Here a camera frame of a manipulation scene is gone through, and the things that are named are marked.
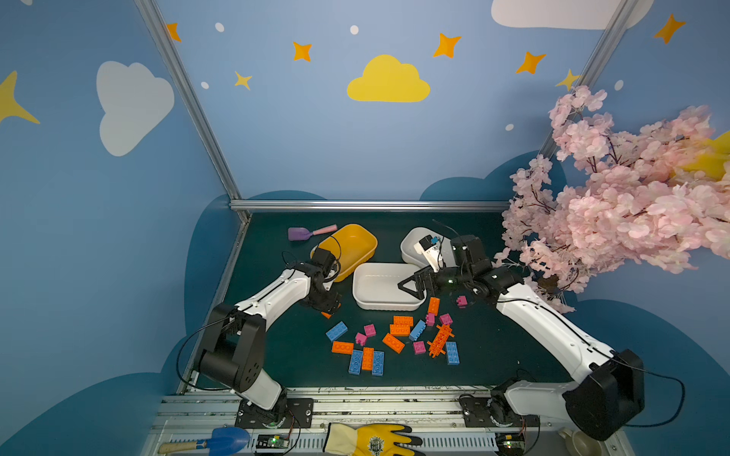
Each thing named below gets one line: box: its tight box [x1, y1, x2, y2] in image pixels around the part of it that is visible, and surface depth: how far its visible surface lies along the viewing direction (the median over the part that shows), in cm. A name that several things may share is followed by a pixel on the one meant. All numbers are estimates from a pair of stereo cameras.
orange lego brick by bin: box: [427, 296, 441, 317], surface depth 97 cm
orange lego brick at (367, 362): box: [361, 346, 375, 371], surface depth 86 cm
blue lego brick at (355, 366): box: [347, 349, 364, 376], surface depth 84 cm
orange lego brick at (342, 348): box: [331, 341, 354, 356], surface depth 87 cm
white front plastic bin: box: [352, 262, 428, 312], surface depth 98 cm
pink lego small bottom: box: [413, 341, 427, 355], surface depth 87 cm
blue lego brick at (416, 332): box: [408, 319, 427, 342], surface depth 90 cm
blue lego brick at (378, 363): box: [371, 350, 385, 377], surface depth 86 cm
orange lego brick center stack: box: [389, 315, 414, 337], surface depth 90 cm
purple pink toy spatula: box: [288, 224, 338, 241], surface depth 116 cm
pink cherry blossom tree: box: [493, 86, 730, 314], surface depth 62 cm
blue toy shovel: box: [157, 427, 250, 456], surface depth 71 cm
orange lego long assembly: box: [426, 323, 456, 359], surface depth 89 cm
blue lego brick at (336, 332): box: [325, 321, 348, 342], surface depth 90 cm
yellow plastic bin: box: [310, 224, 379, 283], surface depth 111 cm
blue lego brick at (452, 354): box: [445, 341, 461, 366], surface depth 86 cm
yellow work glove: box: [323, 422, 426, 456], surface depth 70 cm
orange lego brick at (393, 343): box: [382, 332, 406, 355], surface depth 88 cm
